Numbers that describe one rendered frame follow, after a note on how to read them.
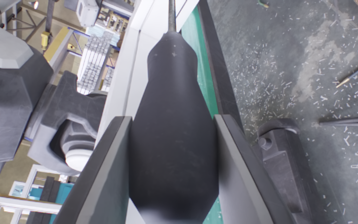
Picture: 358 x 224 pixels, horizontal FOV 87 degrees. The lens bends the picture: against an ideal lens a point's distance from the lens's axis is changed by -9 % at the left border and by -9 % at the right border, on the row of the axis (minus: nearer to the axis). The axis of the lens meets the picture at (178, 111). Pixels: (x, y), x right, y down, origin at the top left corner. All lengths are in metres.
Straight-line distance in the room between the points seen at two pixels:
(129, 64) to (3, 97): 0.19
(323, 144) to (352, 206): 0.27
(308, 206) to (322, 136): 0.35
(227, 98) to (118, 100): 0.12
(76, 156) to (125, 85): 0.21
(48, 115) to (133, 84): 0.18
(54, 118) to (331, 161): 1.01
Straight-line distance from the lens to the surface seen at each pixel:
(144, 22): 0.37
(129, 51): 0.32
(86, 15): 0.41
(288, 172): 0.92
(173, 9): 0.17
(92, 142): 0.42
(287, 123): 1.03
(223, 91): 0.21
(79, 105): 0.42
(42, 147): 0.48
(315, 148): 1.10
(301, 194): 0.90
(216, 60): 0.25
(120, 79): 0.27
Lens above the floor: 0.96
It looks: 24 degrees down
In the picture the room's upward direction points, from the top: 71 degrees counter-clockwise
